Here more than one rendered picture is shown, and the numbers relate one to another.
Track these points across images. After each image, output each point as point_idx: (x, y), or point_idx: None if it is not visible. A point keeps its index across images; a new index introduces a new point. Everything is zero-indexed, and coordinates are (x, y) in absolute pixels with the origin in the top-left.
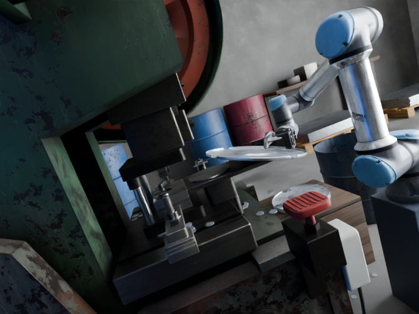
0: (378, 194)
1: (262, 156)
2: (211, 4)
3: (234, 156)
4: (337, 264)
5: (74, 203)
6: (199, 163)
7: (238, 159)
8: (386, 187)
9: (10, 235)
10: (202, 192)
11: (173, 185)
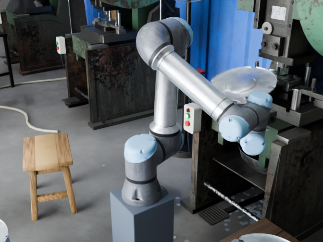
0: (166, 199)
1: (229, 78)
2: None
3: (244, 73)
4: None
5: None
6: (293, 88)
7: (235, 68)
8: (159, 192)
9: None
10: (283, 101)
11: (283, 77)
